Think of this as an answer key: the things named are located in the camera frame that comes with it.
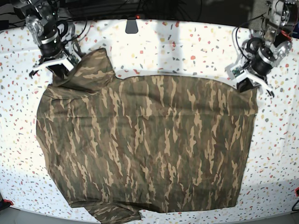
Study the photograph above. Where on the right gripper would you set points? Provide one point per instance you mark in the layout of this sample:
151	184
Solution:
60	66

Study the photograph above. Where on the red clamp left corner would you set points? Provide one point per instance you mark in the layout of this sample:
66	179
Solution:
8	201

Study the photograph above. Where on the red clamp corner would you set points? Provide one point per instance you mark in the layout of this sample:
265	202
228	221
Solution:
297	192
8	201

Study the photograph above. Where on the camouflage T-shirt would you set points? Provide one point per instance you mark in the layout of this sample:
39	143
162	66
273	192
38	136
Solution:
157	143

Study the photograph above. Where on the red clamp right corner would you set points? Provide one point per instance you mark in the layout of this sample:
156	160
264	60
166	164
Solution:
297	192

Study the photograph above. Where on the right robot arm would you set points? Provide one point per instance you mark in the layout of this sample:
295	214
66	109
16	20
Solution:
55	38

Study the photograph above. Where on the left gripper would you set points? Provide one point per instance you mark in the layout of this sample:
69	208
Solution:
249	79

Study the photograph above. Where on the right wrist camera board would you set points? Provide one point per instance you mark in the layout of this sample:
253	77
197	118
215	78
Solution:
74	59

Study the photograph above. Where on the speckled white tablecloth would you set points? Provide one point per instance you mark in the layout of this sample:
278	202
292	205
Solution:
188	48

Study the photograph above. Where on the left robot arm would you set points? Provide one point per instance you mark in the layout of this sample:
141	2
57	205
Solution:
260	54

